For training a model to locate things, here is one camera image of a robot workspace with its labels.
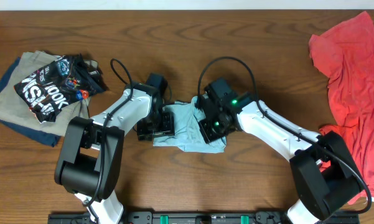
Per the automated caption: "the light blue t-shirt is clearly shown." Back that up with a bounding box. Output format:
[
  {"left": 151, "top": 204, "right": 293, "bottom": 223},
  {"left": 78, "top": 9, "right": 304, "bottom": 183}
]
[{"left": 153, "top": 96, "right": 227, "bottom": 154}]

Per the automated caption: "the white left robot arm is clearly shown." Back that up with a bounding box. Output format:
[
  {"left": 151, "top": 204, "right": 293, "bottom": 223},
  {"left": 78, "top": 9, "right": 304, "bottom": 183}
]
[{"left": 48, "top": 73, "right": 174, "bottom": 223}]

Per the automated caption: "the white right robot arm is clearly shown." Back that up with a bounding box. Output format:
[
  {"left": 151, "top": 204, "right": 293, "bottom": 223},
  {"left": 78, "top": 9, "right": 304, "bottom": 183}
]
[{"left": 199, "top": 78, "right": 363, "bottom": 223}]

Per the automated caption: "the black printed folded jersey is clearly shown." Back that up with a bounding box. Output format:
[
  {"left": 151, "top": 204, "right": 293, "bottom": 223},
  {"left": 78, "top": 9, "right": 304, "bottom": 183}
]
[{"left": 14, "top": 55, "right": 105, "bottom": 123}]

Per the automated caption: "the navy blue folded shirt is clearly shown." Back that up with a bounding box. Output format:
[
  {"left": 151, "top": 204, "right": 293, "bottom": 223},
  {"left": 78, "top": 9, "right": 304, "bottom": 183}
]
[{"left": 0, "top": 57, "right": 60, "bottom": 147}]

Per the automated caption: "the red t-shirt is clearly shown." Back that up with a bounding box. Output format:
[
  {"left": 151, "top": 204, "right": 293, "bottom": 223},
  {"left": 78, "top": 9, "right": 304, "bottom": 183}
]
[{"left": 309, "top": 11, "right": 374, "bottom": 199}]

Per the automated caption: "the beige folded shirt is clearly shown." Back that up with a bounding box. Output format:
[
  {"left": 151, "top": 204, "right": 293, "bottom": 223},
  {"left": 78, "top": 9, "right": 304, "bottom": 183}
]
[{"left": 0, "top": 51, "right": 90, "bottom": 136}]

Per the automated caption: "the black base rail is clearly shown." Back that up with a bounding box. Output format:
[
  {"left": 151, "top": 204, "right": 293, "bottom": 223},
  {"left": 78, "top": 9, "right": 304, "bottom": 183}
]
[{"left": 47, "top": 211, "right": 360, "bottom": 224}]

